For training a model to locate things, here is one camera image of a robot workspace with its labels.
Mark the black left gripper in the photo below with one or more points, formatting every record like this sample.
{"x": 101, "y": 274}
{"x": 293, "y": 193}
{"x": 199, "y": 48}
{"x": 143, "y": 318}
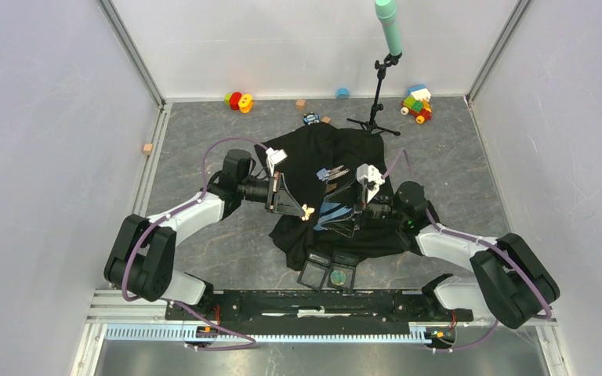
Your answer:
{"x": 281, "y": 201}

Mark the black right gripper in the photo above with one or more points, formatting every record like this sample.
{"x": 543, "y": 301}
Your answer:
{"x": 349, "y": 194}

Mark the black printed t-shirt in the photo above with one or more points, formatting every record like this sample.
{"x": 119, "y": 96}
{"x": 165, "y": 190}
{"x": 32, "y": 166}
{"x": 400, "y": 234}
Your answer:
{"x": 320, "y": 159}

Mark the round green brooch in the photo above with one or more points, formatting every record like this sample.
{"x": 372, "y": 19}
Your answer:
{"x": 337, "y": 277}

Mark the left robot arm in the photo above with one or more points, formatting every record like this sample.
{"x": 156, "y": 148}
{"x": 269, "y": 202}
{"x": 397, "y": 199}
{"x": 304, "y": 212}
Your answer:
{"x": 142, "y": 257}

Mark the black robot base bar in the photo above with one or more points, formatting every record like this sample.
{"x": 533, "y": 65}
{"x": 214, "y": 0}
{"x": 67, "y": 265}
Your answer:
{"x": 306, "y": 312}

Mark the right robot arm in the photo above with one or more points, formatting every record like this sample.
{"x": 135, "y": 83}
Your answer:
{"x": 506, "y": 279}

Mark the black microphone tripod stand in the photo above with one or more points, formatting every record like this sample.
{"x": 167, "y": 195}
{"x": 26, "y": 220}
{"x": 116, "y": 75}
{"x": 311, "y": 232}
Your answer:
{"x": 371, "y": 125}

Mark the red yellow green stacking toy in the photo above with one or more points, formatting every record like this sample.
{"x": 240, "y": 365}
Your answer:
{"x": 239, "y": 101}

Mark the blue arch block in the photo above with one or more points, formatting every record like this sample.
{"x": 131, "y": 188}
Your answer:
{"x": 342, "y": 93}

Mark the colourful toy block train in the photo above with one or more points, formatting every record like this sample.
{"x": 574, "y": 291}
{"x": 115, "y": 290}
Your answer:
{"x": 417, "y": 104}

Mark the mint green microphone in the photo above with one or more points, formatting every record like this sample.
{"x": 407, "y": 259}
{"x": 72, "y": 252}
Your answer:
{"x": 386, "y": 12}

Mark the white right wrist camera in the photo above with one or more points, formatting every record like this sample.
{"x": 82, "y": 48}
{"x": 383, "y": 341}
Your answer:
{"x": 370, "y": 179}

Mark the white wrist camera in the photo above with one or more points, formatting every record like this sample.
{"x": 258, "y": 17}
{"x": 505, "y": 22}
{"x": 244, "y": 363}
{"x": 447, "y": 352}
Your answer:
{"x": 274, "y": 158}
{"x": 370, "y": 179}

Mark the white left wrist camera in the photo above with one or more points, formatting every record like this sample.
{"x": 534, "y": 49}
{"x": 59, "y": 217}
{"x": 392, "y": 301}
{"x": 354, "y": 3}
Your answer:
{"x": 274, "y": 158}

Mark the wooden cube on rail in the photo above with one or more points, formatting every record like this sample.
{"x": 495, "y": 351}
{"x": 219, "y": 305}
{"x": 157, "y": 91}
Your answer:
{"x": 147, "y": 149}

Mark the white toothed cable rail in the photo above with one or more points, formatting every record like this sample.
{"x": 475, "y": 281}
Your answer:
{"x": 189, "y": 332}

